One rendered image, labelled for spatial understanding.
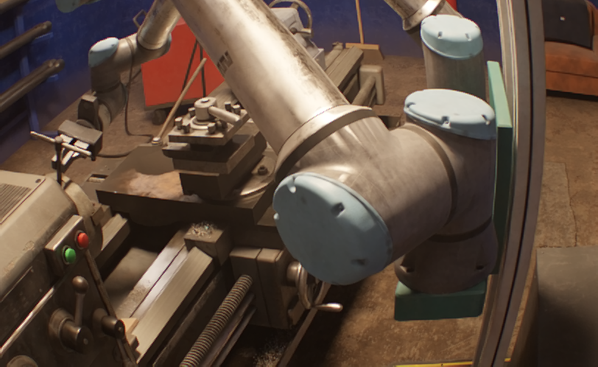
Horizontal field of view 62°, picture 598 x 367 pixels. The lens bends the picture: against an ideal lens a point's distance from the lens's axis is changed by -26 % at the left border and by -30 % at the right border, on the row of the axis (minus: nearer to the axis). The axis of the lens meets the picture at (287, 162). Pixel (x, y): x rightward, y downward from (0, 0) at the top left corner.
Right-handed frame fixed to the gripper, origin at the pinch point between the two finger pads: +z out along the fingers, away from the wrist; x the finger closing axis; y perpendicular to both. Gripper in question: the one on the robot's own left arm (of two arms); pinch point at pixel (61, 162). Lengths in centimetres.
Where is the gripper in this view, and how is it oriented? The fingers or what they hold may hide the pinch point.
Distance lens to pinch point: 143.0
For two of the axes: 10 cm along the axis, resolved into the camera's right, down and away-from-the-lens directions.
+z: -2.2, 5.3, -8.2
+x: -9.6, -2.8, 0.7
